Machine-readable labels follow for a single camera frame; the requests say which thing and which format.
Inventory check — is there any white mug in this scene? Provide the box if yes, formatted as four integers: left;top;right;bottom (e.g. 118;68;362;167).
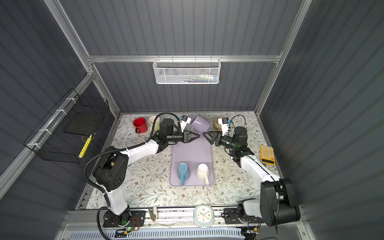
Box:
196;164;210;186

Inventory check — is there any blue mug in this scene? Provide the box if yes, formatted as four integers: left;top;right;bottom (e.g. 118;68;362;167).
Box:
177;163;191;186

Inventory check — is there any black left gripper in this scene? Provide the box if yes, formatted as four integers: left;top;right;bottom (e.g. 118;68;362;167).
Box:
166;129;200;144

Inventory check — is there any lavender plastic tray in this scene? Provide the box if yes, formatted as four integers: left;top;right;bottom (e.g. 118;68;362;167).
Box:
170;137;215;187

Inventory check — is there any white wire basket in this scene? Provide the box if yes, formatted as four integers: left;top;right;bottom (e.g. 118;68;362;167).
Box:
153;58;222;85

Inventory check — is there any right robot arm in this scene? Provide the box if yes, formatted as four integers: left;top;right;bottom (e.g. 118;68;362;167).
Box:
203;118;301;227

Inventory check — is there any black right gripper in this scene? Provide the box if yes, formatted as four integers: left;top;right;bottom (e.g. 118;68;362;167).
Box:
204;131;238;152

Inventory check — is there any red mug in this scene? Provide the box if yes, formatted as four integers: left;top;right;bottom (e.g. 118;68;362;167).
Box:
133;118;148;134

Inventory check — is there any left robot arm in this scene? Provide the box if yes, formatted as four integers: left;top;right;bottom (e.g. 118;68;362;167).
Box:
83;112;200;227

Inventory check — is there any purple mug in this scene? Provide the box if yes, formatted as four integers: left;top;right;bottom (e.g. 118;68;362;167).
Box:
190;115;211;134

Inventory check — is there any light green mug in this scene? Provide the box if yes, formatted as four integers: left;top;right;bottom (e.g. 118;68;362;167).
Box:
148;116;161;133

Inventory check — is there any mint alarm clock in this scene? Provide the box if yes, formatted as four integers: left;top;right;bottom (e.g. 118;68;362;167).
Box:
193;205;215;228

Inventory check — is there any yellow calculator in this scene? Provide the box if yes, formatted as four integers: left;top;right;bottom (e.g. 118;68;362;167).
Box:
260;145;276;166

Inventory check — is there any beige ceramic teapot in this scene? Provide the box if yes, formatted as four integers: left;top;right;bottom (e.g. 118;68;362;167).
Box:
214;117;222;131

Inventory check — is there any yellow marker in basket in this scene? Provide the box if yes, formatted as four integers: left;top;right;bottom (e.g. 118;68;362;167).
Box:
78;135;93;159

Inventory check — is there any black wire basket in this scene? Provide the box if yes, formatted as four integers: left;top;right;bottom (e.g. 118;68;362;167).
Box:
24;91;110;164

